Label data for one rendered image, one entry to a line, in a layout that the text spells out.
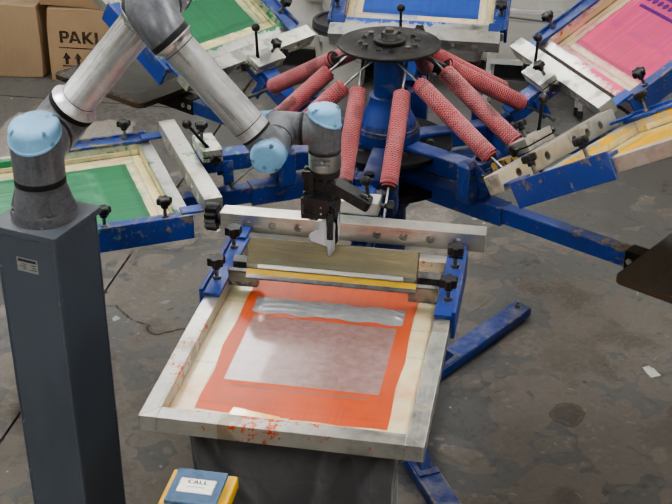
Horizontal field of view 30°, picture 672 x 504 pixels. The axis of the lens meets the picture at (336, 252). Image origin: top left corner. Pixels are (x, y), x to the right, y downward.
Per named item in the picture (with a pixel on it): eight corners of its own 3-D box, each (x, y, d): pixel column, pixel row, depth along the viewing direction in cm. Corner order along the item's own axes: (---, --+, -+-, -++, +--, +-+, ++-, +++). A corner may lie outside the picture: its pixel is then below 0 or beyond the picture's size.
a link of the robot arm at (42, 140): (4, 185, 278) (-4, 128, 271) (25, 160, 289) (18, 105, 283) (56, 188, 276) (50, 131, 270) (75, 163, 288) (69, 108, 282)
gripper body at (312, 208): (307, 207, 297) (306, 160, 291) (343, 210, 295) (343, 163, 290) (300, 221, 290) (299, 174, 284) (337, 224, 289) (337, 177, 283)
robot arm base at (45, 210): (-3, 222, 284) (-9, 182, 279) (37, 195, 296) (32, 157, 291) (52, 235, 278) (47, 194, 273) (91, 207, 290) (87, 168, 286)
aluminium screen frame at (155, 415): (423, 463, 247) (424, 447, 245) (139, 430, 256) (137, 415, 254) (462, 270, 315) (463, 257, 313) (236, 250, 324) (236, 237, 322)
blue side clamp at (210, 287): (220, 315, 298) (219, 290, 294) (200, 313, 299) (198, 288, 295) (251, 256, 324) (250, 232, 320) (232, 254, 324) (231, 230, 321)
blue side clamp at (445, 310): (454, 339, 289) (455, 313, 285) (432, 336, 289) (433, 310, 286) (466, 275, 315) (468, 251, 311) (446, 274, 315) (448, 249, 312)
